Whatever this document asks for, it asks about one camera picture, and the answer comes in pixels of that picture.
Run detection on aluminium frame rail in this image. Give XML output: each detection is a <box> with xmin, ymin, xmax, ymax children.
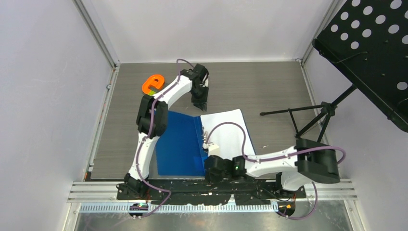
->
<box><xmin>67</xmin><ymin>179</ymin><xmax>358</xmax><ymax>203</ymax></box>

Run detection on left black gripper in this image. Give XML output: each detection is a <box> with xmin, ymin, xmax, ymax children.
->
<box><xmin>191</xmin><ymin>85</ymin><xmax>208</xmax><ymax>111</ymax></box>

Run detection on orange letter e block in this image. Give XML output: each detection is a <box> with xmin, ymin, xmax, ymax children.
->
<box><xmin>141</xmin><ymin>74</ymin><xmax>165</xmax><ymax>95</ymax></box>

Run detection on metal folder clip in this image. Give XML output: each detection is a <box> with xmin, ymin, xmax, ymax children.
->
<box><xmin>202</xmin><ymin>127</ymin><xmax>208</xmax><ymax>144</ymax></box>

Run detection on black perforated music stand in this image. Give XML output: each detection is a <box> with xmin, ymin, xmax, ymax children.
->
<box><xmin>259</xmin><ymin>0</ymin><xmax>408</xmax><ymax>142</ymax></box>

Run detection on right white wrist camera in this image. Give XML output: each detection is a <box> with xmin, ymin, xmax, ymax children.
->
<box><xmin>203</xmin><ymin>143</ymin><xmax>221</xmax><ymax>157</ymax></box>

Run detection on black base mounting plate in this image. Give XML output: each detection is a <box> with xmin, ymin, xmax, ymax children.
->
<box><xmin>116</xmin><ymin>179</ymin><xmax>306</xmax><ymax>205</ymax></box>

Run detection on blue plastic folder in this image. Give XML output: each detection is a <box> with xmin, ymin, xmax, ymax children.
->
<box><xmin>155</xmin><ymin>111</ymin><xmax>207</xmax><ymax>177</ymax></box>

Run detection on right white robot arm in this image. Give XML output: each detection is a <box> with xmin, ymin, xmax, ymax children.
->
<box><xmin>203</xmin><ymin>139</ymin><xmax>345</xmax><ymax>198</ymax></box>

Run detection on white paper sheets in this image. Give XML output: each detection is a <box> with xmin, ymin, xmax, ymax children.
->
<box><xmin>200</xmin><ymin>109</ymin><xmax>255</xmax><ymax>160</ymax></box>

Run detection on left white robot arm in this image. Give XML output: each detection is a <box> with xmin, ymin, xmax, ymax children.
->
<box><xmin>116</xmin><ymin>64</ymin><xmax>209</xmax><ymax>199</ymax></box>

